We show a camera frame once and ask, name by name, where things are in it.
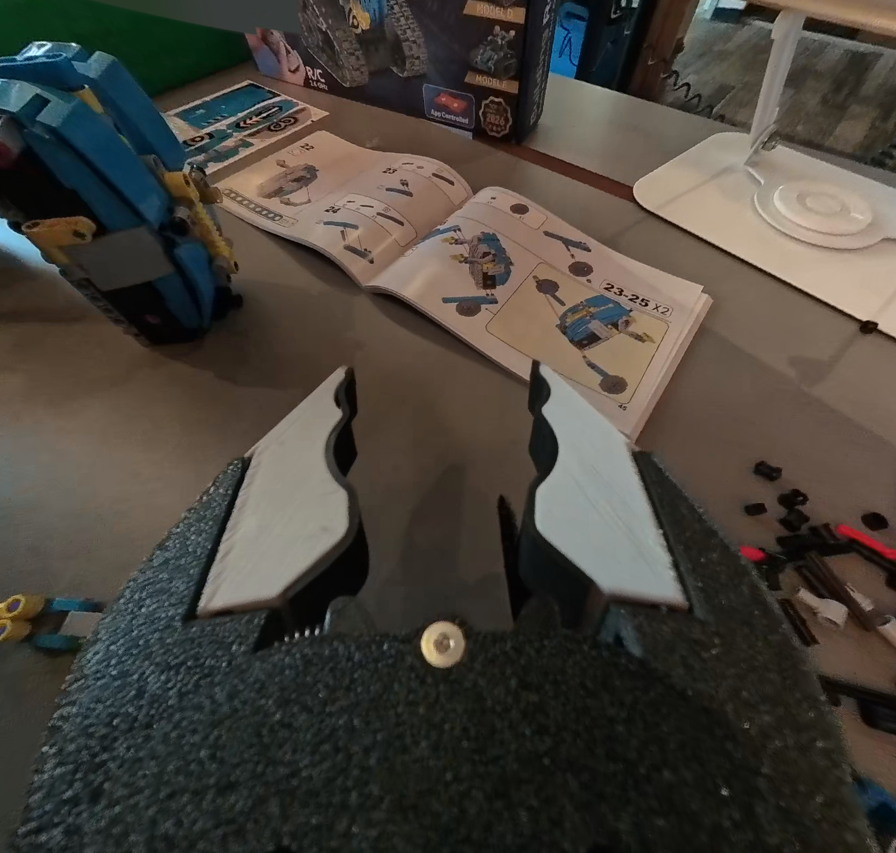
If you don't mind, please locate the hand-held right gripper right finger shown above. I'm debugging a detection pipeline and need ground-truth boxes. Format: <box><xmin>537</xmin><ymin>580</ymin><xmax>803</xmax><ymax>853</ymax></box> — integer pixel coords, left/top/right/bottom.
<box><xmin>518</xmin><ymin>360</ymin><xmax>690</xmax><ymax>612</ymax></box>

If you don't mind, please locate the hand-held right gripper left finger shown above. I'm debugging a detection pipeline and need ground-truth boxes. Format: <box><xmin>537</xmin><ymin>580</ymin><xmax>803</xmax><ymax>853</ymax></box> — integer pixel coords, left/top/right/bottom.
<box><xmin>196</xmin><ymin>366</ymin><xmax>370</xmax><ymax>619</ymax></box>

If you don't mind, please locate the grey blue brick robot model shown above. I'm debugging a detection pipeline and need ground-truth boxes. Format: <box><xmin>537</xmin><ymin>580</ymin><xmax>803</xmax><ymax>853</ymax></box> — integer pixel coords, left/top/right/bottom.
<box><xmin>0</xmin><ymin>41</ymin><xmax>242</xmax><ymax>346</ymax></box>

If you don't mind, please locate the pile of small brick pieces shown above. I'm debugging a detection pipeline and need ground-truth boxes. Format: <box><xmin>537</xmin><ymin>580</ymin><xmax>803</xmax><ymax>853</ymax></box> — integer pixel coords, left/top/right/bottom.
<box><xmin>741</xmin><ymin>459</ymin><xmax>896</xmax><ymax>826</ymax></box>

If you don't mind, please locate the instruction booklet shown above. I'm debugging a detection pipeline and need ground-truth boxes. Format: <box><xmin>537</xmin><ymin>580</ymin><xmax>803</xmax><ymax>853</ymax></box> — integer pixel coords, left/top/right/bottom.
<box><xmin>217</xmin><ymin>132</ymin><xmax>714</xmax><ymax>444</ymax></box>

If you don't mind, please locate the white folding stand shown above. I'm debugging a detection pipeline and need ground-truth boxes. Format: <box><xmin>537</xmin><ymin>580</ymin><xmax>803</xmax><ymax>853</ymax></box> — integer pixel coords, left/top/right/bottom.
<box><xmin>633</xmin><ymin>0</ymin><xmax>896</xmax><ymax>339</ymax></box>

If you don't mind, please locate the sticker sheet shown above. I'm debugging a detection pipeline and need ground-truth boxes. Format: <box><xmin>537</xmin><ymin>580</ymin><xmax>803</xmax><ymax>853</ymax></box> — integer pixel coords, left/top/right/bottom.
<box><xmin>164</xmin><ymin>81</ymin><xmax>330</xmax><ymax>175</ymax></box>

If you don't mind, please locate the green plastic bin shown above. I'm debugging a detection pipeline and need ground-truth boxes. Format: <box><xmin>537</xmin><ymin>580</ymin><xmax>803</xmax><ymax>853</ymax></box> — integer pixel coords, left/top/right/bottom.
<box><xmin>0</xmin><ymin>0</ymin><xmax>253</xmax><ymax>98</ymax></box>

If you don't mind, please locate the dark blue robot kit box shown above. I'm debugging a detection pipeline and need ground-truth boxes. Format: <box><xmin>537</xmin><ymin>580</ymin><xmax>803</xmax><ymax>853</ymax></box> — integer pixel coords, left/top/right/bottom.
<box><xmin>245</xmin><ymin>0</ymin><xmax>568</xmax><ymax>145</ymax></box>

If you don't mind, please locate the black coiled cable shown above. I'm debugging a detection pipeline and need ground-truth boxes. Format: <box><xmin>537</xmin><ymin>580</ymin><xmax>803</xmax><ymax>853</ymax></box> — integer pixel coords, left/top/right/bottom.
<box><xmin>665</xmin><ymin>62</ymin><xmax>709</xmax><ymax>110</ymax></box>

